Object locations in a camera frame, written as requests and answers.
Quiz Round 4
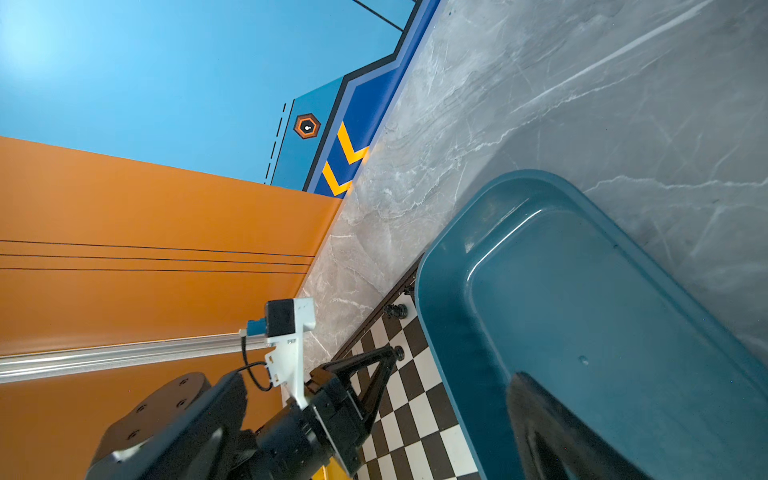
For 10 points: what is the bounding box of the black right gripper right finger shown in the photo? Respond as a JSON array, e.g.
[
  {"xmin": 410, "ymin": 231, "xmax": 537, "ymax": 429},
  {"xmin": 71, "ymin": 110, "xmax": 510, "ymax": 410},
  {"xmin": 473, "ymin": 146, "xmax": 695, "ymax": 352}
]
[{"xmin": 506, "ymin": 372, "xmax": 649, "ymax": 479}]

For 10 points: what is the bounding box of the black white chess board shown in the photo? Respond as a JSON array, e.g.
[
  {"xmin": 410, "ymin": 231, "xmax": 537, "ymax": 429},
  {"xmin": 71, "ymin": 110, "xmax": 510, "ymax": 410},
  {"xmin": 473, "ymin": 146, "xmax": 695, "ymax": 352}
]
[{"xmin": 333, "ymin": 265, "xmax": 481, "ymax": 479}]

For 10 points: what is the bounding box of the aluminium corner post left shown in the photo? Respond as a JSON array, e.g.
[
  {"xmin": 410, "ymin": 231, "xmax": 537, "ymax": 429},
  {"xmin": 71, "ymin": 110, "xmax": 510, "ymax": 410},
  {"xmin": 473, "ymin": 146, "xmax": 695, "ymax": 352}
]
[{"xmin": 1, "ymin": 333, "xmax": 241, "ymax": 384}]

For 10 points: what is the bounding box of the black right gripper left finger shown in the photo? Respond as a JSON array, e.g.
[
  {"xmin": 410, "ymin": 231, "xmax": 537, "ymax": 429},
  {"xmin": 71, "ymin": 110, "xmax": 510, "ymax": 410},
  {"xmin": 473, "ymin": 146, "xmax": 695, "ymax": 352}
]
[{"xmin": 86, "ymin": 371, "xmax": 247, "ymax": 479}]

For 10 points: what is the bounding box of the teal plastic tray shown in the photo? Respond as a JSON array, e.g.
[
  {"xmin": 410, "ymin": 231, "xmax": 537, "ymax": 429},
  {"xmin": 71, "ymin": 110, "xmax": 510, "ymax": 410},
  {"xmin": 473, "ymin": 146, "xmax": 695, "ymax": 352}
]
[{"xmin": 416, "ymin": 170, "xmax": 767, "ymax": 479}]

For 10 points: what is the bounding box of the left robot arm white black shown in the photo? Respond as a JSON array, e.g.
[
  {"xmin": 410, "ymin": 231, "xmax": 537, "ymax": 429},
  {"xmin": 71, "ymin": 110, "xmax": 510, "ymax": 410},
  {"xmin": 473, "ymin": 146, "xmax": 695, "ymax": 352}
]
[{"xmin": 86, "ymin": 345, "xmax": 404, "ymax": 479}]

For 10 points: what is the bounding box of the black chess piece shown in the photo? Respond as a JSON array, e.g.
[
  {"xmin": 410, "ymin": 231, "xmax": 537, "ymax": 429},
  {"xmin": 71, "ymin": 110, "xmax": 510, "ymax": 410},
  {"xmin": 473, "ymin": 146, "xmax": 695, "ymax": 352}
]
[{"xmin": 384, "ymin": 304, "xmax": 409, "ymax": 320}]

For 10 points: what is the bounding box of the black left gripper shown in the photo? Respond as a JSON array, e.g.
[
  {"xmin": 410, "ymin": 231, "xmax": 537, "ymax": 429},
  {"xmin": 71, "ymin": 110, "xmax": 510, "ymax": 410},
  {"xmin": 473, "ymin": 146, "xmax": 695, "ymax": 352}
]
[{"xmin": 305, "ymin": 345, "xmax": 399, "ymax": 477}]

